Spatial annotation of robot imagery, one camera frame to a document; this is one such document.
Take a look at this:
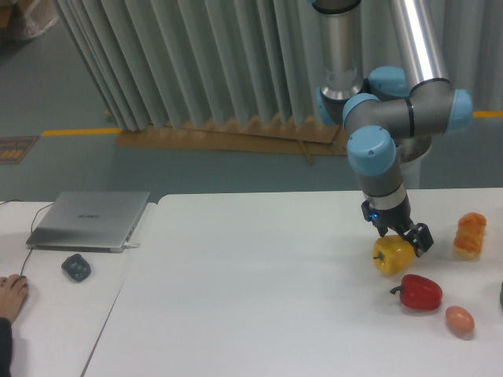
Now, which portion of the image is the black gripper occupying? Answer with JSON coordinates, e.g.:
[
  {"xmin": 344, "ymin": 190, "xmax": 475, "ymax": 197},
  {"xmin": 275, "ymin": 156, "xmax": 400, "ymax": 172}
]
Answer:
[{"xmin": 361, "ymin": 199, "xmax": 434, "ymax": 258}]

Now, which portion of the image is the yellow bell pepper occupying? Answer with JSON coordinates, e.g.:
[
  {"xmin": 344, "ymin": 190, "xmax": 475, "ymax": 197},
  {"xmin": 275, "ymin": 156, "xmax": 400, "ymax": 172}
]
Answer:
[{"xmin": 373, "ymin": 235, "xmax": 416, "ymax": 276}]

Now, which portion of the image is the black computer mouse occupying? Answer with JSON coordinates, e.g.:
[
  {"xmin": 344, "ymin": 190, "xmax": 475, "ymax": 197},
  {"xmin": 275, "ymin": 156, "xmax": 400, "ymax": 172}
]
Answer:
[{"xmin": 21, "ymin": 276, "xmax": 28, "ymax": 291}]

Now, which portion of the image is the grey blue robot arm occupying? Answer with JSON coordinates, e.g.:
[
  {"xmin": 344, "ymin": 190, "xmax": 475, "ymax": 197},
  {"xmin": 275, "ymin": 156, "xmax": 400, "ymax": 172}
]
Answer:
[{"xmin": 311, "ymin": 1, "xmax": 473, "ymax": 256}]

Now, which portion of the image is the dark sleeve forearm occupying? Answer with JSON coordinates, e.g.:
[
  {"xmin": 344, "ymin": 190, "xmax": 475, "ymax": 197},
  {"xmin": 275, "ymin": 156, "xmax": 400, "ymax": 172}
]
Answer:
[{"xmin": 0, "ymin": 317, "xmax": 13, "ymax": 377}]

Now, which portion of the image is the red bell pepper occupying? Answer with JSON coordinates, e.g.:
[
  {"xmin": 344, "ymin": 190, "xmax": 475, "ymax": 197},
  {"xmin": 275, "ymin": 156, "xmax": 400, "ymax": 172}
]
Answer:
[{"xmin": 390, "ymin": 274, "xmax": 443, "ymax": 311}]

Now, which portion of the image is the person's hand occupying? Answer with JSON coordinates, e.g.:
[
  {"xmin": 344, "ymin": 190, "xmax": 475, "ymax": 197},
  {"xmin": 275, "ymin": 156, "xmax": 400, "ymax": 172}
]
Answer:
[{"xmin": 0, "ymin": 274, "xmax": 28, "ymax": 324}]

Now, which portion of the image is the orange bread loaf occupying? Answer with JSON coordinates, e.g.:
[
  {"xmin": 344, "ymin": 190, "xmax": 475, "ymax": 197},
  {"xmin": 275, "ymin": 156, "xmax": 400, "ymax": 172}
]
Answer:
[{"xmin": 453, "ymin": 212, "xmax": 486, "ymax": 260}]

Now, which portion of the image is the brown egg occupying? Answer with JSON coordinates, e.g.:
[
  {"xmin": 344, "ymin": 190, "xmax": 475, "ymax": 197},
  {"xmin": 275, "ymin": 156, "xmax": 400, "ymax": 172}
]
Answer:
[{"xmin": 445, "ymin": 306, "xmax": 475, "ymax": 334}]

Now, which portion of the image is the brown cardboard sheet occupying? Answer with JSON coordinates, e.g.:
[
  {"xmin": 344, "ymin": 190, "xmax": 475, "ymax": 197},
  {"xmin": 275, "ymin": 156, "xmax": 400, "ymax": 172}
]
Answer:
[{"xmin": 116, "ymin": 114, "xmax": 347, "ymax": 159}]

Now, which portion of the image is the grey pleated curtain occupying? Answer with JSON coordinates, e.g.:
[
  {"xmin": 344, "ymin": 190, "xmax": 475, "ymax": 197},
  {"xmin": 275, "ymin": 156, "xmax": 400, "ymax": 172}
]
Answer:
[{"xmin": 54, "ymin": 1, "xmax": 502, "ymax": 131}]

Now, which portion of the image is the silver closed laptop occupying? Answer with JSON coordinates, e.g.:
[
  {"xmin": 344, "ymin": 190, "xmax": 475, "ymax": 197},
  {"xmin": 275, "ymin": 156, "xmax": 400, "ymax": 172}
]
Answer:
[{"xmin": 26, "ymin": 191, "xmax": 150, "ymax": 252}]

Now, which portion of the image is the black small controller device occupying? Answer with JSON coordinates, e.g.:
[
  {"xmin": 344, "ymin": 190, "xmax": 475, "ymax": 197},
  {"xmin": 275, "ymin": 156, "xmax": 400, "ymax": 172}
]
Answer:
[{"xmin": 61, "ymin": 254, "xmax": 92, "ymax": 283}]

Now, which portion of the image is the white usb plug cable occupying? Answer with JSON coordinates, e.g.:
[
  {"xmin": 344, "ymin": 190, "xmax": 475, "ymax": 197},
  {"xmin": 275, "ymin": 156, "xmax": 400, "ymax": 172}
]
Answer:
[{"xmin": 123, "ymin": 202, "xmax": 157, "ymax": 250}]

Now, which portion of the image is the black mouse cable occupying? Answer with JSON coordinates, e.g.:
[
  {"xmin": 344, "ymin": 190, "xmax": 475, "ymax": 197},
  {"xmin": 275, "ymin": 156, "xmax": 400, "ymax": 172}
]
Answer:
[{"xmin": 0, "ymin": 199, "xmax": 56, "ymax": 276}]

